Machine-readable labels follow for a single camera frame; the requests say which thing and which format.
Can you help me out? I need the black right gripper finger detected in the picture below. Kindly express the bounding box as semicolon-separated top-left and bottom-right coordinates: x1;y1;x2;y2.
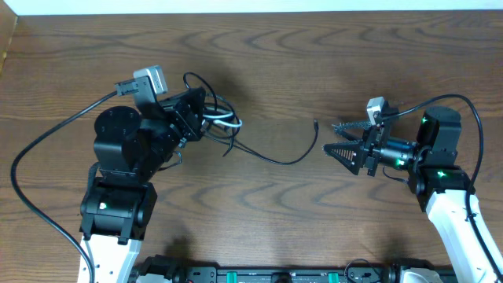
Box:
332;121;372;132
322;141;363;175

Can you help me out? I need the white usb cable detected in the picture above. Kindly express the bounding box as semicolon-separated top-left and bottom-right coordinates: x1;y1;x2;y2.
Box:
203;110;244;129

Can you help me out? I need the black usb cable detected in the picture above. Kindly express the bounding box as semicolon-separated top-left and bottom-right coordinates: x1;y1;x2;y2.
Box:
182;71;320;166

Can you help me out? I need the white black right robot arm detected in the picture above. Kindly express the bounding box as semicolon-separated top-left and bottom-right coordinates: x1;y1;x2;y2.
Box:
322;97;502;282

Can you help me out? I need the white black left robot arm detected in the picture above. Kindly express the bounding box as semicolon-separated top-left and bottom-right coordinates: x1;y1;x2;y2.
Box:
78;87;206;282

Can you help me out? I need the brown cardboard side panel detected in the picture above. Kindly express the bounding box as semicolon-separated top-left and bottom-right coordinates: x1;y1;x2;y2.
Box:
0;0;18;70

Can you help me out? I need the black left camera cable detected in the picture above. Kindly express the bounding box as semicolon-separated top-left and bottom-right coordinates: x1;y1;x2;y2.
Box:
10;90;119;283

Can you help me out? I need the black camera cable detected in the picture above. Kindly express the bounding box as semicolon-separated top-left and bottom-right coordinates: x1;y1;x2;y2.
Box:
383;93;503;282
10;90;119;283

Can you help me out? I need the black right camera cable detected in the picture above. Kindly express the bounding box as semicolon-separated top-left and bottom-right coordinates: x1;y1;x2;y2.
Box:
383;93;503;282

